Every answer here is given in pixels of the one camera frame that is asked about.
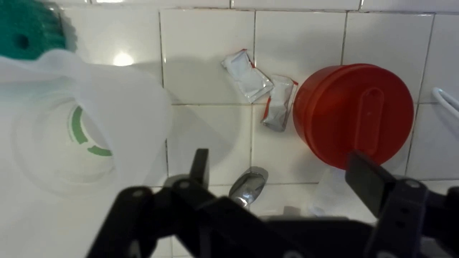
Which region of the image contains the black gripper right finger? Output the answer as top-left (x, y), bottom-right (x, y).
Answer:
top-left (344, 151), bottom-right (459, 258)

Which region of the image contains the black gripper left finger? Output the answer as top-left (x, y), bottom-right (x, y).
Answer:
top-left (86, 148), bottom-right (226, 258)

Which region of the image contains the translucent plastic jug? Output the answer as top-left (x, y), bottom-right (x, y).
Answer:
top-left (0, 48), bottom-right (175, 258)

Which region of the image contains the red jug lid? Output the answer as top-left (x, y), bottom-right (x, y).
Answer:
top-left (292, 63), bottom-right (416, 171)

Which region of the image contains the metal spoon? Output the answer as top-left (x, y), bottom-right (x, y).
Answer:
top-left (228, 165), bottom-right (269, 208)

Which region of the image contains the red white sauce packet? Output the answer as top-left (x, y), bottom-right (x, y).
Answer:
top-left (259, 75), bottom-right (299, 134)
top-left (219, 48), bottom-right (275, 104)

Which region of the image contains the green smiley scrubber sponge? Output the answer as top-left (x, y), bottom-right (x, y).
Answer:
top-left (0, 0), bottom-right (77, 62)

